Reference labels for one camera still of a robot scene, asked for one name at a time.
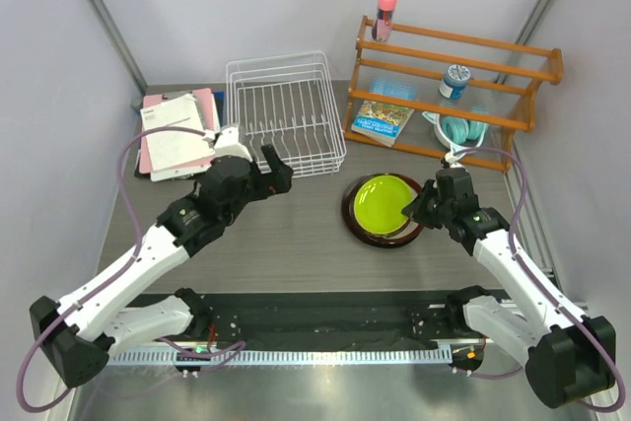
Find dark red cream plate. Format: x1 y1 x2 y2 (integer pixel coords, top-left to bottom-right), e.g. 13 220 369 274
360 174 423 249

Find green plate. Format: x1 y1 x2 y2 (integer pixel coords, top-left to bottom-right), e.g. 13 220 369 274
352 175 414 237

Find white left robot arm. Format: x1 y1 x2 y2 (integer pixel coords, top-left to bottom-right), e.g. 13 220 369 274
30 125 293 388

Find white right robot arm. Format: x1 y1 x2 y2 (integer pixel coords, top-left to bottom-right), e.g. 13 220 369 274
402 149 627 413

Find orange wooden shelf rack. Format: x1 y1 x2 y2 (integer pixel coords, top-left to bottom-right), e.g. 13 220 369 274
342 17 564 172

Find white manual booklet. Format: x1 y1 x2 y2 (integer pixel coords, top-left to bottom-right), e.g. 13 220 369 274
141 96 214 170

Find teal cat ear headphones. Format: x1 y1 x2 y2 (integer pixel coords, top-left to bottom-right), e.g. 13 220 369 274
422 111 488 153

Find dark blue notebook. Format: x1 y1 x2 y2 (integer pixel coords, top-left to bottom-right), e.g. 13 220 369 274
213 91 225 121

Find blue paperback book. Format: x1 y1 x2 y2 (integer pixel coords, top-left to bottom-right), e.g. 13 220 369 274
351 100 413 147

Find clear blue plastic box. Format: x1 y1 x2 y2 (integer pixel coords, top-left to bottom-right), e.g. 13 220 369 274
370 78 416 101

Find blue lidded jar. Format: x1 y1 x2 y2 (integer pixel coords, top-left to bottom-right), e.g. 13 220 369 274
439 64 471 100

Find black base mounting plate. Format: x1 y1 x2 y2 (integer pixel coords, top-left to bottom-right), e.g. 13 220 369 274
151 291 494 351

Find pink capped bottle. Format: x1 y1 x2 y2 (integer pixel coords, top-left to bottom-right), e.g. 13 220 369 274
372 0 398 42

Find white wire dish rack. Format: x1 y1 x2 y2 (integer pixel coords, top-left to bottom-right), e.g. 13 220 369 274
224 51 346 177

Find white slotted cable duct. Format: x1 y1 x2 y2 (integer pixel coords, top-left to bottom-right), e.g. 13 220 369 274
109 345 453 368

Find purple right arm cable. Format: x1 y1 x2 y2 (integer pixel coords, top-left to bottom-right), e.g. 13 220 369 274
443 146 626 413

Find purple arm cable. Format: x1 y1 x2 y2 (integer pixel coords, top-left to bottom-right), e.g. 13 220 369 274
443 146 626 413
15 126 247 413

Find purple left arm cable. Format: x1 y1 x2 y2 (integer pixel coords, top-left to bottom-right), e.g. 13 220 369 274
15 126 247 413

